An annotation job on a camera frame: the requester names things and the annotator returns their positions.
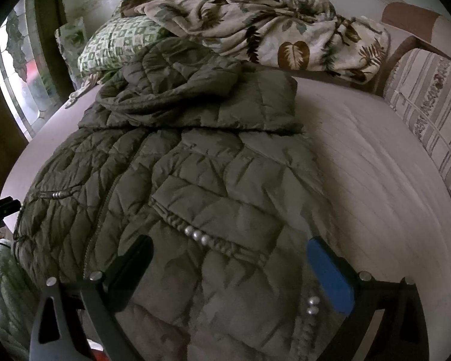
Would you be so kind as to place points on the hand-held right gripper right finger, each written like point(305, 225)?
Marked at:
point(332, 278)

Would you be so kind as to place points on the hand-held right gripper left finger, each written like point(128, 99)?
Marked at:
point(135, 259)

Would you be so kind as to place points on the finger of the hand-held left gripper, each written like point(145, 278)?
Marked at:
point(0, 208)

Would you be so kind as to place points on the olive quilted puffer jacket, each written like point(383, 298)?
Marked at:
point(195, 180)

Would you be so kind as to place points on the small green printed cloth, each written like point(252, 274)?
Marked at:
point(75, 97)

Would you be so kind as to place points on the white leaf print pillow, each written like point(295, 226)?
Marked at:
point(70, 37)

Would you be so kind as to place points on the striped floral cushion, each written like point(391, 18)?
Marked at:
point(428, 101)

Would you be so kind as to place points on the green white patterned pillow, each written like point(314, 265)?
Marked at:
point(116, 41)

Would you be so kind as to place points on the leaf print fleece blanket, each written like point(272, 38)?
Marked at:
point(270, 26)

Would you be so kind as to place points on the brown and beige cushion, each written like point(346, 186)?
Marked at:
point(409, 18)

